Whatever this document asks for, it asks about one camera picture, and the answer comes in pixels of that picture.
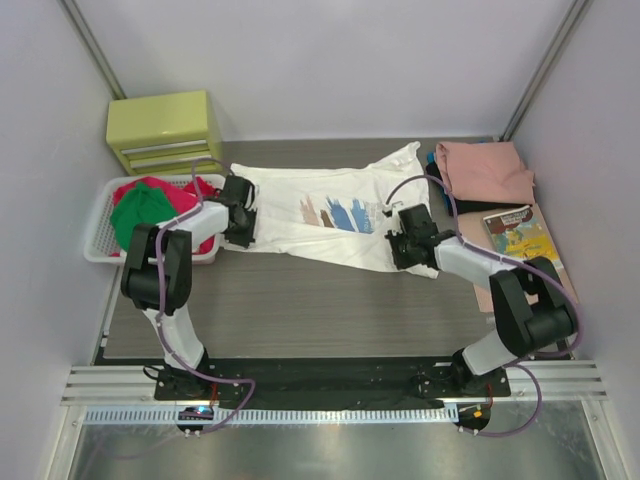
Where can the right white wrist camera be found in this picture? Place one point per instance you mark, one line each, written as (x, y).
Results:
(390, 209)

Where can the brown cardboard sheet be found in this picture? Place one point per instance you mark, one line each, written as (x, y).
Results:
(473, 229)

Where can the pink folded t shirt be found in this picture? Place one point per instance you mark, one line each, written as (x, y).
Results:
(486, 172)

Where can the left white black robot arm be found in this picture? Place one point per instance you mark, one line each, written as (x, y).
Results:
(157, 278)

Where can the white slotted cable duct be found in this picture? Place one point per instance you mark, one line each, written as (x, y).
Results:
(200, 415)

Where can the yellow-green drawer box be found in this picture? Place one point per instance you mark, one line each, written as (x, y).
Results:
(165, 134)

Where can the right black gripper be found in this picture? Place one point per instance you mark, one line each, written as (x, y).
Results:
(396, 245)

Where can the white plastic basket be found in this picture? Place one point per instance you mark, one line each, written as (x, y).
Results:
(100, 242)

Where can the yellow picture book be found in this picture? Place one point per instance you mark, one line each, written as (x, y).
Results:
(520, 234)

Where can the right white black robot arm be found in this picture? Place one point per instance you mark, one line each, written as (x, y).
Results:
(531, 308)

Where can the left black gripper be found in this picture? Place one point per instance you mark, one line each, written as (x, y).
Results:
(247, 211)

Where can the green t shirt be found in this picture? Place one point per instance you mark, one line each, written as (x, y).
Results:
(135, 204)

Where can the red t shirt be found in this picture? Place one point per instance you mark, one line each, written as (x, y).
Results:
(182, 198)

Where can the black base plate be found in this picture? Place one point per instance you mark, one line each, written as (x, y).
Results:
(329, 384)

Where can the white printed t shirt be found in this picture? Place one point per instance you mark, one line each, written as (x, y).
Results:
(329, 215)

